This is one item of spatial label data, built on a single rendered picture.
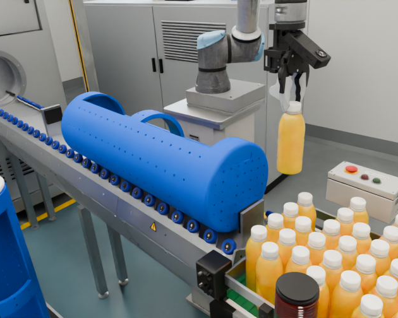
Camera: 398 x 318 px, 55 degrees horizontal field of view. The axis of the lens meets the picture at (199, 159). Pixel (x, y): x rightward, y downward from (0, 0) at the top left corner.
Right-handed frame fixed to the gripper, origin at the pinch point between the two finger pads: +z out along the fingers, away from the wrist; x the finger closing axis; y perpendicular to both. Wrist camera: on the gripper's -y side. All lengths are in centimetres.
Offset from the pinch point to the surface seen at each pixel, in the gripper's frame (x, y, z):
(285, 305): 42, -35, 14
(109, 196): 26, 70, 46
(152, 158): 23.0, 35.4, 18.8
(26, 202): 36, 210, 105
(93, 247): 24, 112, 95
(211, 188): 19.0, 10.7, 21.2
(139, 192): 22, 50, 37
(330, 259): 12.5, -22.9, 28.0
